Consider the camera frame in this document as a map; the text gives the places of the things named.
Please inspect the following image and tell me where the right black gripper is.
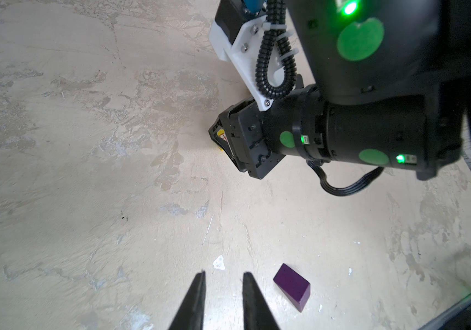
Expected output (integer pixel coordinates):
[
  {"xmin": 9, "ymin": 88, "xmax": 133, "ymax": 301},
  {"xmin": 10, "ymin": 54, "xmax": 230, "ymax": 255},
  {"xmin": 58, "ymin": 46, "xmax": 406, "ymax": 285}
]
[{"xmin": 209, "ymin": 98, "xmax": 284, "ymax": 180}]

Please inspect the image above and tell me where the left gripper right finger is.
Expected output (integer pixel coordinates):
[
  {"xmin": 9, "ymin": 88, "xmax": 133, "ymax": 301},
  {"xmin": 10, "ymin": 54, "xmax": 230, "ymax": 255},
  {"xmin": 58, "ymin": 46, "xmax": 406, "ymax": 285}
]
[{"xmin": 242, "ymin": 272, "xmax": 280, "ymax": 330}]

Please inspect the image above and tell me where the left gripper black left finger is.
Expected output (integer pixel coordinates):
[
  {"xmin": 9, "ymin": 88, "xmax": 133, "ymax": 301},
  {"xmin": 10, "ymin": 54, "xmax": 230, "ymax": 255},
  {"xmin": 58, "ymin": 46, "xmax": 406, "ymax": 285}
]
[{"xmin": 169, "ymin": 271, "xmax": 206, "ymax": 330}]

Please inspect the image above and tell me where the small yellow cube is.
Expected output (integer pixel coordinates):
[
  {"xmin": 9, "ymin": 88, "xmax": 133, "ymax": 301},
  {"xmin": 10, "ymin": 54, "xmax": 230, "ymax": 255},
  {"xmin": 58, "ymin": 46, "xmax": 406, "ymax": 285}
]
[{"xmin": 214, "ymin": 129, "xmax": 230, "ymax": 152}]

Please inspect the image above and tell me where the purple block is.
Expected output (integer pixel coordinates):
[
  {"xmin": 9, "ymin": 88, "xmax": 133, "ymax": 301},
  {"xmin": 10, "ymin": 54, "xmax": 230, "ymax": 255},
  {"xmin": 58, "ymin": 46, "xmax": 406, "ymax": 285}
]
[{"xmin": 273, "ymin": 263, "xmax": 311, "ymax": 312}]

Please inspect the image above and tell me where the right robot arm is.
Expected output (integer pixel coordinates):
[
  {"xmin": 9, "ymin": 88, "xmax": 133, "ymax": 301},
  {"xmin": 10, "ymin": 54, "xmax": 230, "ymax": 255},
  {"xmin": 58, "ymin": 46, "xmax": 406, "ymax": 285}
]
[{"xmin": 209, "ymin": 1, "xmax": 471, "ymax": 197}]

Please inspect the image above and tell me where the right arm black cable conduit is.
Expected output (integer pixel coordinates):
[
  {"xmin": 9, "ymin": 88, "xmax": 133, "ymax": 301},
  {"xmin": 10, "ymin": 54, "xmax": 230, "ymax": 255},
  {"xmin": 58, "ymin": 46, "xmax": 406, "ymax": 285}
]
[{"xmin": 255, "ymin": 0, "xmax": 298, "ymax": 100}]

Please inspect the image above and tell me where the aluminium front rail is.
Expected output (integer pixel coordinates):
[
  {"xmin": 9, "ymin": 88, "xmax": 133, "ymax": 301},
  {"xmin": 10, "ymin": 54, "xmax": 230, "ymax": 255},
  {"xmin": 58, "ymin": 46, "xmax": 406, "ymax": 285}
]
[{"xmin": 418, "ymin": 274, "xmax": 471, "ymax": 330}]

